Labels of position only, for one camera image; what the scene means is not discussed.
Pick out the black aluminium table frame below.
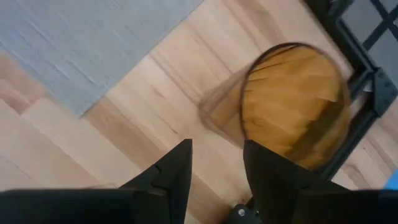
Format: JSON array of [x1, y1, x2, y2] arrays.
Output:
[[302, 0, 398, 180]]

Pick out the amber ribbed glass cup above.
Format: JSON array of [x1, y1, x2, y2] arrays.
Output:
[[198, 41, 354, 172]]

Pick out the blue plastic piece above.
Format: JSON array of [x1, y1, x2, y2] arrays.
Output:
[[383, 169, 398, 191]]

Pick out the grey placemat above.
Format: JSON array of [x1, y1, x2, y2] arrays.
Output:
[[0, 0, 205, 119]]

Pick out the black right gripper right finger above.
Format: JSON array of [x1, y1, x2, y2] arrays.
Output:
[[243, 139, 398, 224]]

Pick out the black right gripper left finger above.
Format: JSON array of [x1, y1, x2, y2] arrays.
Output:
[[0, 138, 193, 224]]

